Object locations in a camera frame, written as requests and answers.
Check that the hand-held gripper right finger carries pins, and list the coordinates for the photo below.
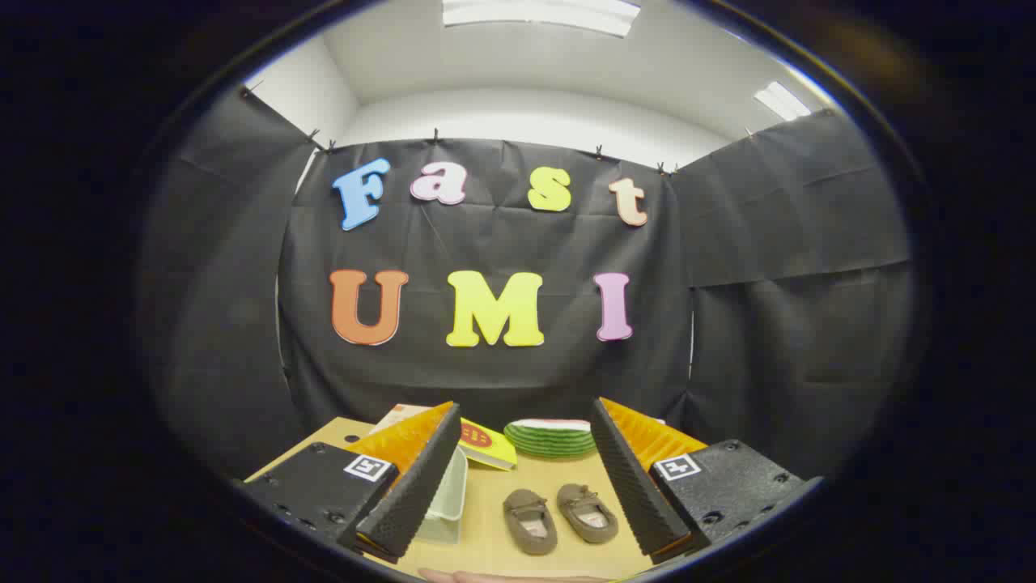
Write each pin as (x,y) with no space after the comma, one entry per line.
(639,494)

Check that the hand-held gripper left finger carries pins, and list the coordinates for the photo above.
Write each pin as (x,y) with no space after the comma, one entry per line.
(413,494)

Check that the pale green fabric storage box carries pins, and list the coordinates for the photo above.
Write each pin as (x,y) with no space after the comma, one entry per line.
(449,494)

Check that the brown fuzzy shoe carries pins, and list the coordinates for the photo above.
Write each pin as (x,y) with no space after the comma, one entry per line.
(526,510)
(579,498)

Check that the beige book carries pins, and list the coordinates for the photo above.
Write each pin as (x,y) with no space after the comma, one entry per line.
(396,414)

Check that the yellow book with red circle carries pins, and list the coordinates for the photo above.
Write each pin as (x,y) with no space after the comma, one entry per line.
(494,449)

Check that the watermelon slice plush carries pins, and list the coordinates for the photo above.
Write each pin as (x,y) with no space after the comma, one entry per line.
(550,441)

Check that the small ceiling light panel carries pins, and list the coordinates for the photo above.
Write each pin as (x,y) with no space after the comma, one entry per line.
(781,101)

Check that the wide ceiling light panel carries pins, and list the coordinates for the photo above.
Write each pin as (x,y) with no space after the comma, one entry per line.
(538,12)

